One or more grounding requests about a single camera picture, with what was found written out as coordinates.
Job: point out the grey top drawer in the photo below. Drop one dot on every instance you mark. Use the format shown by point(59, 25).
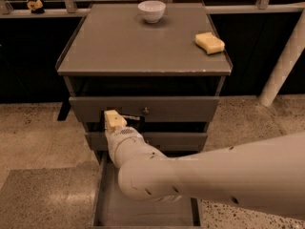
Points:
point(162, 108)

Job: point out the yellow sponge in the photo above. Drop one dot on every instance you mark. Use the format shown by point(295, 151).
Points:
point(210, 43)

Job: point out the grey drawer cabinet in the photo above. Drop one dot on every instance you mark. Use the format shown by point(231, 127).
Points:
point(116, 53)

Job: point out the grey open bottom drawer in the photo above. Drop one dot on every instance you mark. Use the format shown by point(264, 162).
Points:
point(111, 210)

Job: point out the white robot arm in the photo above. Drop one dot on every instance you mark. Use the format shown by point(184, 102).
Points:
point(266, 176)

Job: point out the white ceramic bowl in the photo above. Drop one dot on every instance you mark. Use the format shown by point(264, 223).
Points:
point(152, 11)

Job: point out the black rxbar chocolate bar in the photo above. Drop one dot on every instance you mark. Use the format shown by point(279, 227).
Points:
point(114, 120)

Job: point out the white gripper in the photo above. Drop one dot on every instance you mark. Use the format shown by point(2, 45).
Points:
point(121, 137)

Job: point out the round top drawer knob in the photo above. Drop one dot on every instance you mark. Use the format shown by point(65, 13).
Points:
point(145, 111)

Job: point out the small yellow black object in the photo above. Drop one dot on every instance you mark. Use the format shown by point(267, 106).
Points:
point(35, 6)

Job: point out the grey middle drawer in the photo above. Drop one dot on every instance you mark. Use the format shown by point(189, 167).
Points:
point(165, 142)

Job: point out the white diagonal post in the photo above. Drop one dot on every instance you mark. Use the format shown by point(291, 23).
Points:
point(285, 63)

